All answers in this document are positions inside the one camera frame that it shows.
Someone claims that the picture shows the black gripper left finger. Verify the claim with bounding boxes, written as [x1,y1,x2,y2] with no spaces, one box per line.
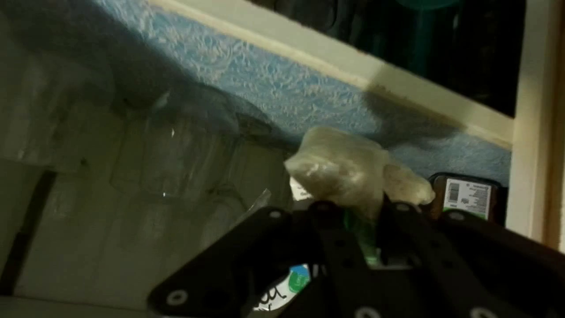
[147,199,355,318]

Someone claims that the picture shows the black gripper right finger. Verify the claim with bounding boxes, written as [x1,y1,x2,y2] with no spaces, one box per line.
[351,197,565,318]

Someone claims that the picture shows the white plastic packet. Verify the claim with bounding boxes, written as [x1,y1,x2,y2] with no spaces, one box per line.
[253,125,438,314]

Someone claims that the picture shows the teal container in cabinet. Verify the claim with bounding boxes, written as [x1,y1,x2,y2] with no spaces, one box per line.
[394,0,466,72]

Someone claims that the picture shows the black container barcode label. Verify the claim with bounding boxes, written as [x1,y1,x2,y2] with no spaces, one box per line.
[424,171,509,226]

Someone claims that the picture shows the clear glass jar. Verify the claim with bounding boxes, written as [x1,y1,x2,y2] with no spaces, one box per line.
[111,81,244,201]

